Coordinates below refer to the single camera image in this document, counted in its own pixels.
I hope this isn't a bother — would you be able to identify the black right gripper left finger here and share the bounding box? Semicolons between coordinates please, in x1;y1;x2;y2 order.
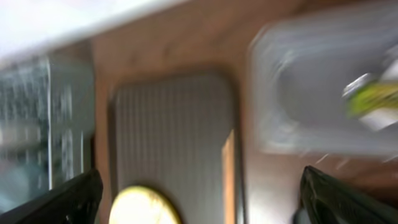
1;169;103;224

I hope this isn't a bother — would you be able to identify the dark brown serving tray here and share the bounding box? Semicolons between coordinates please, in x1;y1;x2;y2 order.
108;70;245;223

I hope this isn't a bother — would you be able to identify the wooden chopstick left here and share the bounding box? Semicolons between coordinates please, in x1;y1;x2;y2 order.
222;130;236;224

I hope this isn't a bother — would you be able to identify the yellow snack wrapper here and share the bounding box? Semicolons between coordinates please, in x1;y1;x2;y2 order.
342;73;397;116

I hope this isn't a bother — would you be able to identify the white crumpled napkin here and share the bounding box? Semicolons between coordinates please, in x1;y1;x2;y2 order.
359;46;397;131

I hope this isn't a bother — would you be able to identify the grey dish rack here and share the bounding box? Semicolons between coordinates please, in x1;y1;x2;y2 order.
1;41;95;213

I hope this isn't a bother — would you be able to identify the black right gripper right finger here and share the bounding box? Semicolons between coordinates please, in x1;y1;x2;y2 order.
300;166;397;224

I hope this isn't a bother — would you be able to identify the clear plastic bin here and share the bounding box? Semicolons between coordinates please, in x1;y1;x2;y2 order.
251;1;397;156

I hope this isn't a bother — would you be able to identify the yellow plate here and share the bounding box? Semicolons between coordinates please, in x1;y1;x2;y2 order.
109;185;182;224

